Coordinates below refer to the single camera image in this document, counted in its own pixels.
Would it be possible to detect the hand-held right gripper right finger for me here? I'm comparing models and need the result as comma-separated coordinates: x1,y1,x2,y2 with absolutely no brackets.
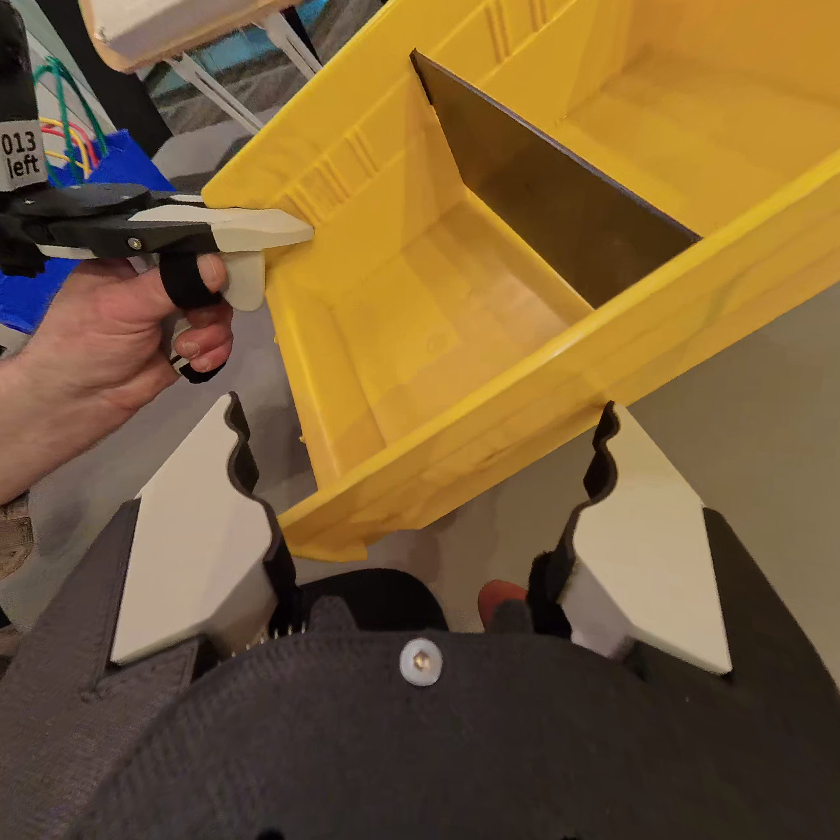
528,402,732,676

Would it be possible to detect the yellow plastic bin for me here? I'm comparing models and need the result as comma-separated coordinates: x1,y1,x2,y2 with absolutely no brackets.
200,0,840,563

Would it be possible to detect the blue plastic bin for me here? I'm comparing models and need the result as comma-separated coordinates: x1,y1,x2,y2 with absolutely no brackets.
0,128,175,336

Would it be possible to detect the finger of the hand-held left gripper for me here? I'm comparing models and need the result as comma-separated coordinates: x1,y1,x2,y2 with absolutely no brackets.
128,205,315,253

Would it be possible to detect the person's left hand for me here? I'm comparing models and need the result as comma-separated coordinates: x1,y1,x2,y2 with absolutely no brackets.
20,252,235,421

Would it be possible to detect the yellow ethernet cable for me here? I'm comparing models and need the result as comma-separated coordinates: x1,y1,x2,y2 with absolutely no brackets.
39,117,93,179

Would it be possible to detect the green ethernet cable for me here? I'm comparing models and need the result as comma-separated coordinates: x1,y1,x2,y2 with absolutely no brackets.
33,58,111,186

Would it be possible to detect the red ethernet cable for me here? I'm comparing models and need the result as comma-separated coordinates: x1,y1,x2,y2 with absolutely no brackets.
41,125,99,168

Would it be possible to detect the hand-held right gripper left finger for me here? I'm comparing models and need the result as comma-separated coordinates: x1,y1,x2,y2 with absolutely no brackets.
110,392,303,665

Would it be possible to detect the black bin divider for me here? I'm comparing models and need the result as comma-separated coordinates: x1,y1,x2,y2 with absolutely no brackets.
410,49,703,309

